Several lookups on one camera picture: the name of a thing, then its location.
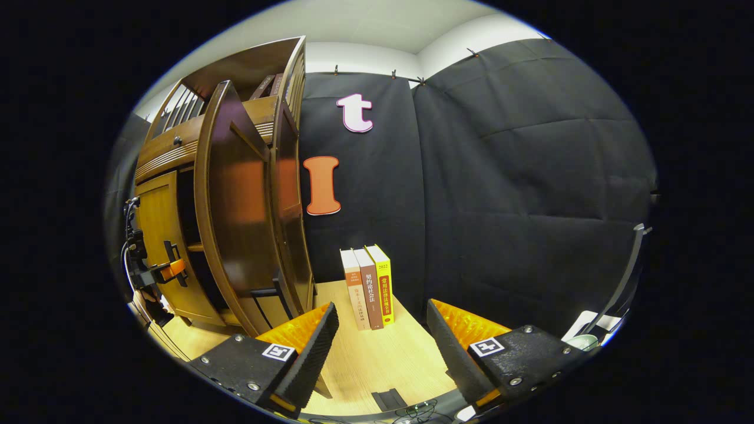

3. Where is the brown wooden shoe cabinet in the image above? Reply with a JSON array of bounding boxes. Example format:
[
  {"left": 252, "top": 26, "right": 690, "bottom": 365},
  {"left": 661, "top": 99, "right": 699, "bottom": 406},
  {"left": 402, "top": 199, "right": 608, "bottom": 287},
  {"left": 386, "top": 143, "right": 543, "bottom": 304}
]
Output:
[{"left": 133, "top": 35, "right": 319, "bottom": 339}]

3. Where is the wooden drawer with black knob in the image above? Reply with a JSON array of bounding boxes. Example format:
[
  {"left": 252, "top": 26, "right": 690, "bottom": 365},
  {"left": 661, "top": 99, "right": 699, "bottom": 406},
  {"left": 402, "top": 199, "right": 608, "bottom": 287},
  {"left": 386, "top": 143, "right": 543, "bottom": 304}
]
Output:
[{"left": 134, "top": 97, "right": 277, "bottom": 186}]

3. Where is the brown leaning shelf book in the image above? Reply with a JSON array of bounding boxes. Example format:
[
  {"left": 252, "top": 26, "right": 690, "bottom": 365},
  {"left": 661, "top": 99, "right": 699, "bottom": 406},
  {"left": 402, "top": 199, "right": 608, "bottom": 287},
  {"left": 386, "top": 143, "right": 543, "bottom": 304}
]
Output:
[{"left": 250, "top": 75, "right": 275, "bottom": 101}]

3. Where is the black cable bundle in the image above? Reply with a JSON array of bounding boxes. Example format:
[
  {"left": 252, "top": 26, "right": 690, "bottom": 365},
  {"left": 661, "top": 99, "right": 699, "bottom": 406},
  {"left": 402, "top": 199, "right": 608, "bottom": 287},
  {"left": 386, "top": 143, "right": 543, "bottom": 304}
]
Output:
[{"left": 386, "top": 399, "right": 454, "bottom": 424}]

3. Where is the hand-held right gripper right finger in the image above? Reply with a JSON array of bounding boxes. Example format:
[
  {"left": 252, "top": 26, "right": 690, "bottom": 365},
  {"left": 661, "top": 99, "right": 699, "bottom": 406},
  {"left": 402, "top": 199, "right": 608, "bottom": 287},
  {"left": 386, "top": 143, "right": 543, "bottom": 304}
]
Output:
[{"left": 425, "top": 298, "right": 593, "bottom": 416}]

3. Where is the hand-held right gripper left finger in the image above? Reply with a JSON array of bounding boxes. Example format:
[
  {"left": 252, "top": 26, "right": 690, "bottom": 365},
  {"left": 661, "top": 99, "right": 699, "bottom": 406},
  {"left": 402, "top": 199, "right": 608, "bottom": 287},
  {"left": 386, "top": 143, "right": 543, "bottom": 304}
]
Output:
[{"left": 186, "top": 302, "right": 340, "bottom": 420}]

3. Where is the black backdrop cloth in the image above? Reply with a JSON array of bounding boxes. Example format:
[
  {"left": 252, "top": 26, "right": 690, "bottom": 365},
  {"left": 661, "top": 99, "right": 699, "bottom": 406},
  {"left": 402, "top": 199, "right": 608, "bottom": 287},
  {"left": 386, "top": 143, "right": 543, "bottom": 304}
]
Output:
[{"left": 103, "top": 38, "right": 657, "bottom": 348}]

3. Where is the wooden shoe cabinet door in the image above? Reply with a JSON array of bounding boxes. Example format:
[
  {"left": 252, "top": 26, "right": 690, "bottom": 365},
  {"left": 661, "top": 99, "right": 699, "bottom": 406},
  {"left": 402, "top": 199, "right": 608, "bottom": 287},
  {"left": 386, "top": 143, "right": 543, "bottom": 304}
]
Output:
[
  {"left": 134, "top": 170, "right": 227, "bottom": 328},
  {"left": 194, "top": 79, "right": 334, "bottom": 400}
]

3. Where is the black rectangular table slot cover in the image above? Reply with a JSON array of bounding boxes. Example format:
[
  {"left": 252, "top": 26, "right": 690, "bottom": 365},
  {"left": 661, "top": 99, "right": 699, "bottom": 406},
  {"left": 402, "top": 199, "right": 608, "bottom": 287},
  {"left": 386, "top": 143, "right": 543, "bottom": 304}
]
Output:
[{"left": 371, "top": 389, "right": 408, "bottom": 412}]

